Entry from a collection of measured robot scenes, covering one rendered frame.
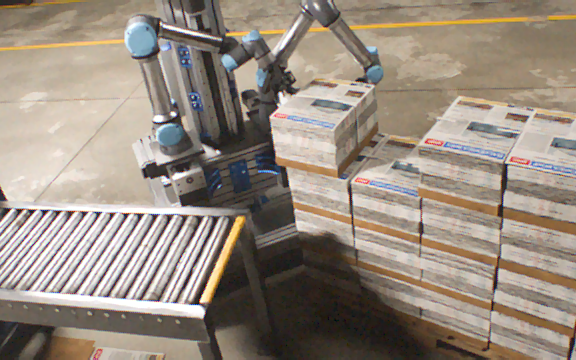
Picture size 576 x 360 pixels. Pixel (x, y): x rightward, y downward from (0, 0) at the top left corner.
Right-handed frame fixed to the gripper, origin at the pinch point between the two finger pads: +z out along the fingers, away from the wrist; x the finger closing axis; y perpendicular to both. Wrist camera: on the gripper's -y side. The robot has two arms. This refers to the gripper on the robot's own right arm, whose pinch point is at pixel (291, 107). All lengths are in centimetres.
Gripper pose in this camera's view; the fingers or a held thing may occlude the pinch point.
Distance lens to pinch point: 244.4
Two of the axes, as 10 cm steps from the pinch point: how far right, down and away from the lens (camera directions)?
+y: 6.4, -2.1, -7.4
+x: 5.5, -5.5, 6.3
